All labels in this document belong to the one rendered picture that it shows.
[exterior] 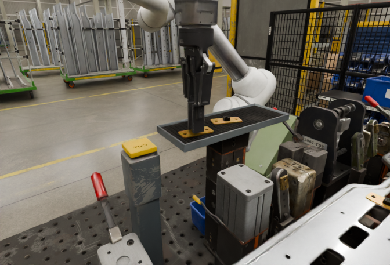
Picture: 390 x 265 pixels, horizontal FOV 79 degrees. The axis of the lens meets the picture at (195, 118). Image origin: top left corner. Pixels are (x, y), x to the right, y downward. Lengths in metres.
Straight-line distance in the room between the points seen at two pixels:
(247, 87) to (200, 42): 0.72
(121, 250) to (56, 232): 0.66
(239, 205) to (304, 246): 0.15
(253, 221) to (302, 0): 2.90
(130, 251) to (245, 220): 0.22
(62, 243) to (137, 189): 0.54
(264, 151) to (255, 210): 0.79
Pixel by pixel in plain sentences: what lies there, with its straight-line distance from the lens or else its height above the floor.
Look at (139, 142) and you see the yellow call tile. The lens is 0.55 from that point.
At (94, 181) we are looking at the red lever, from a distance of 0.51.
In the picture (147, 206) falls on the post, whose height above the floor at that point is 1.01.
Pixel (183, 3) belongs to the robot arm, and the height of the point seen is 1.45.
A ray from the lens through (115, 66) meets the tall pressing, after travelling 7.69.
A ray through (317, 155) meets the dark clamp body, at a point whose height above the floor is 1.08.
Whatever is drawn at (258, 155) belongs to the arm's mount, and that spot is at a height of 0.80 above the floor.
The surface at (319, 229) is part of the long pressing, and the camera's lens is 0.62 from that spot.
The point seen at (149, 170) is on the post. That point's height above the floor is 1.11.
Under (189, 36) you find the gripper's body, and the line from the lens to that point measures 0.51.
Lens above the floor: 1.39
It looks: 20 degrees down
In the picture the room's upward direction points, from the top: straight up
